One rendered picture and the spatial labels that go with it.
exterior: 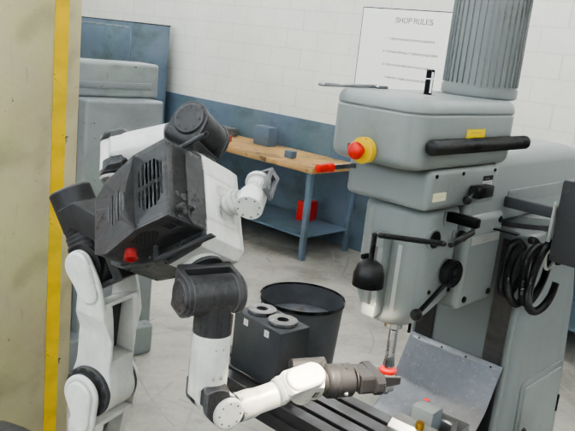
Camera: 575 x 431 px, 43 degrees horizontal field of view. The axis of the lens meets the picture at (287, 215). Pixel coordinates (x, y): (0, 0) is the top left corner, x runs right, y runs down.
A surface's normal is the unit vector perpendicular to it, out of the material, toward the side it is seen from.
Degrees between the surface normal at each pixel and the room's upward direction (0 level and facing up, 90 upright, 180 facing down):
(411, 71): 90
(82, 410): 90
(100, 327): 115
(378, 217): 90
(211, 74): 90
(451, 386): 63
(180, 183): 58
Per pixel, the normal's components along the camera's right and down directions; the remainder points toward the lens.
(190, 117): -0.32, -0.31
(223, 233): 0.81, -0.35
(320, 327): 0.45, 0.32
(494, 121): 0.73, 0.23
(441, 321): -0.68, 0.10
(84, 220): -0.44, 0.16
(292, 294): 0.26, 0.19
